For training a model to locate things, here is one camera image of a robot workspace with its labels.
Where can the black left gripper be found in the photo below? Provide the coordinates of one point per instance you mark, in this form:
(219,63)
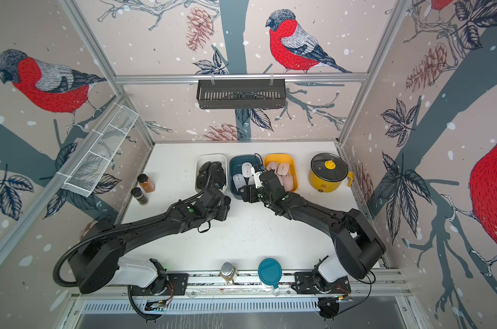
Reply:
(225,209)

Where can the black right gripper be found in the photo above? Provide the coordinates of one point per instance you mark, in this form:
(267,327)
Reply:
(246,195)

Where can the black mouse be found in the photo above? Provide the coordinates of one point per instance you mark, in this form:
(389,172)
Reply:
(201,181)
(204,168)
(218,177)

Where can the white mouse top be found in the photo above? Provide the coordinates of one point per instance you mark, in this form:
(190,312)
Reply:
(247,170)

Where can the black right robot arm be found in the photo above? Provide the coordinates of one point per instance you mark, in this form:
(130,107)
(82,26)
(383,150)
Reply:
(357,245)

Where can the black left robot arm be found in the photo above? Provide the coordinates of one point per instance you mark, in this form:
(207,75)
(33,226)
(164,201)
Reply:
(93,262)

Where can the yellow storage box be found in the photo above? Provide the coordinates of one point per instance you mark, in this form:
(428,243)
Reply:
(279,158)

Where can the white storage box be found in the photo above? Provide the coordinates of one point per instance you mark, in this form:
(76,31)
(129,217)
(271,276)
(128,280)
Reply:
(213,158)

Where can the teal storage box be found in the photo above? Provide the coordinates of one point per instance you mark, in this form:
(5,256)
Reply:
(235,168)

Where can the yellow electric cooking pot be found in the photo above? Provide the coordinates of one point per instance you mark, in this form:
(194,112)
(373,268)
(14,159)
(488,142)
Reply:
(325,186)

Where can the glass pot lid yellow knob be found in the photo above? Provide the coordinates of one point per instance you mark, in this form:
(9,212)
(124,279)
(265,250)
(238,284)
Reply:
(329,167)

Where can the small glass bottle metal cap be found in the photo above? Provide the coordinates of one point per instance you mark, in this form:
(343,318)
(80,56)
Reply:
(229,273)

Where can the brown spice jar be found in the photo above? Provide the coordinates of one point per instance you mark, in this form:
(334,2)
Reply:
(146,183)

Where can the teal round lid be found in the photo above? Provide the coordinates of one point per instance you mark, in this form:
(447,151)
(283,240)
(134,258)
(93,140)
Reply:
(270,273)

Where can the dark spice jar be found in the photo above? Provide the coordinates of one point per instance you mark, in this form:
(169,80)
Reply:
(139,196)

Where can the aluminium mounting rail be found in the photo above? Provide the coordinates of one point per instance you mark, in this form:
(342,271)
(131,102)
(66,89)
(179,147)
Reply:
(202,292)

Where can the black hanging wire basket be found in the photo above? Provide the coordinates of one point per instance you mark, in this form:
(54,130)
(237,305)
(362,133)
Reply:
(241,94)

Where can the white wire mesh shelf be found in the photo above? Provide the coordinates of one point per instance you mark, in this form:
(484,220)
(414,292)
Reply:
(103,144)

